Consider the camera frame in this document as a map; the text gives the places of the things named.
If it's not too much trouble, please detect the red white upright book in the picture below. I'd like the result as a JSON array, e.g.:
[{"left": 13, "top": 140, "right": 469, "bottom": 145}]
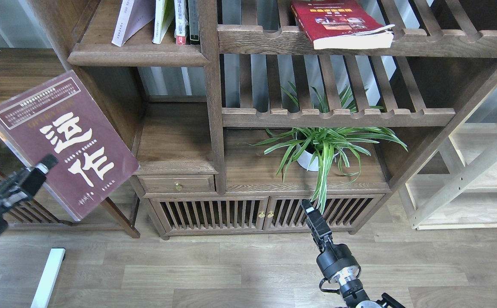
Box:
[{"left": 173, "top": 0, "right": 188, "bottom": 45}]

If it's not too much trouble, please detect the light wooden shelf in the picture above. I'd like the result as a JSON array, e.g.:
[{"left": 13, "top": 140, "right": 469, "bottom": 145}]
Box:
[{"left": 399, "top": 123, "right": 497, "bottom": 230}]

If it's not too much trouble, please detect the brass drawer knob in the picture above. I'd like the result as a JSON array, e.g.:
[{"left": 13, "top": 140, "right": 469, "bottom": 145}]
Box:
[{"left": 174, "top": 182, "right": 183, "bottom": 191}]

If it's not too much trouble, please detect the green spider plant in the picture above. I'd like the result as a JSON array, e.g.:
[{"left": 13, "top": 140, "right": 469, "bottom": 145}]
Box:
[{"left": 251, "top": 81, "right": 408, "bottom": 222}]

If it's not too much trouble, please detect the black upright book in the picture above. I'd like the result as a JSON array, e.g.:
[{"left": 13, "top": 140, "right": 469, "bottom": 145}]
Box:
[{"left": 187, "top": 0, "right": 201, "bottom": 45}]

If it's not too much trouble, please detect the dark brown book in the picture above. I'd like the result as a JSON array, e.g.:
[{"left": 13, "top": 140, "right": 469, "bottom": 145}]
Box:
[{"left": 0, "top": 70, "right": 139, "bottom": 222}]

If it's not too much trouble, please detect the white plant pot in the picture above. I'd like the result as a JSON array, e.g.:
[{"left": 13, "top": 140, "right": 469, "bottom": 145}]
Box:
[{"left": 297, "top": 147, "right": 320, "bottom": 172}]

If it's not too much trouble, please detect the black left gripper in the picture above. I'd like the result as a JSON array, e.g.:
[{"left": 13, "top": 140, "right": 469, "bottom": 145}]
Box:
[{"left": 0, "top": 154, "right": 59, "bottom": 235}]

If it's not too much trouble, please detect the white lavender paperback book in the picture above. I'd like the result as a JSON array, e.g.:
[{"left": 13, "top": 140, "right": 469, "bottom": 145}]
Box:
[{"left": 111, "top": 0, "right": 155, "bottom": 47}]

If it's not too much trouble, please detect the dark wooden side table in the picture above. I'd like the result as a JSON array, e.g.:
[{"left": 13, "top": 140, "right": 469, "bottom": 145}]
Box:
[{"left": 0, "top": 47, "right": 140, "bottom": 238}]

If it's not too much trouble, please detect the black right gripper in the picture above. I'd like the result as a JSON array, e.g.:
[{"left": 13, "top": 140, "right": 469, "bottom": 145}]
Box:
[{"left": 301, "top": 199, "right": 360, "bottom": 284}]

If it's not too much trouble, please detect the dark wooden bookshelf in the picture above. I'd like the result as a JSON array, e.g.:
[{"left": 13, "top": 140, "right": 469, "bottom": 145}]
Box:
[{"left": 28, "top": 0, "right": 497, "bottom": 239}]

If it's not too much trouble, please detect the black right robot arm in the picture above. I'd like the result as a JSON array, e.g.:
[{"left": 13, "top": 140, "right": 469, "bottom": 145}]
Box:
[{"left": 301, "top": 199, "right": 403, "bottom": 308}]

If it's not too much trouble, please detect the white stand leg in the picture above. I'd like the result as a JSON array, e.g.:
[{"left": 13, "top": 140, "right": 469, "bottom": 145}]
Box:
[{"left": 31, "top": 247, "right": 66, "bottom": 308}]

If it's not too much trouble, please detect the white green upright book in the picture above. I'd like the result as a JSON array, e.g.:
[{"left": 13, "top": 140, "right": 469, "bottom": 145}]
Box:
[{"left": 152, "top": 0, "right": 175, "bottom": 44}]

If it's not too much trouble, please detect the red paperback book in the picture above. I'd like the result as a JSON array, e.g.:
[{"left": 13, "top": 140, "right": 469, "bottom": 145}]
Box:
[{"left": 291, "top": 0, "right": 394, "bottom": 50}]

